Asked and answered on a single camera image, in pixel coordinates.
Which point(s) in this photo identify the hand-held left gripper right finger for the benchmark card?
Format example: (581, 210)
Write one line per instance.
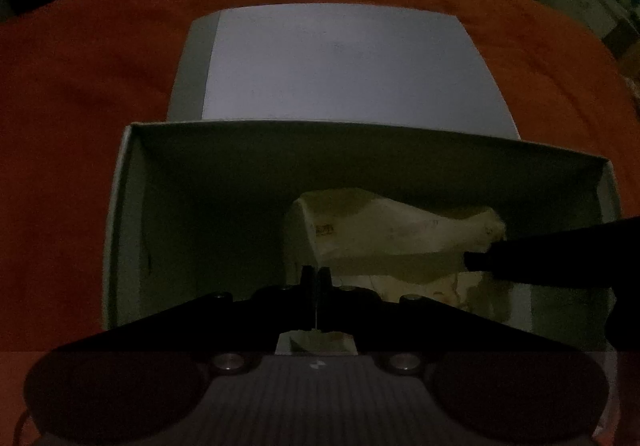
(325, 298)

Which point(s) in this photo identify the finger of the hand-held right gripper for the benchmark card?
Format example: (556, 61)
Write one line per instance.
(550, 256)

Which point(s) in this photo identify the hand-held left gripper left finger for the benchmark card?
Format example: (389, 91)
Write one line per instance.
(310, 298)

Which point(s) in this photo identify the cream printed tissue pack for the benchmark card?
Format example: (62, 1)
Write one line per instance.
(380, 236)

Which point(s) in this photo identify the white cardboard box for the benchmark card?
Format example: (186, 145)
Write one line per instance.
(200, 206)

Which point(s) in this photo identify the white box lid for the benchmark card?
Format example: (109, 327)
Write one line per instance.
(340, 66)

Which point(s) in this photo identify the white cabinet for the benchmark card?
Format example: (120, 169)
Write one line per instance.
(590, 1)

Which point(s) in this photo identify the orange cloth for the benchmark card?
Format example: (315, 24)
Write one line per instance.
(85, 101)

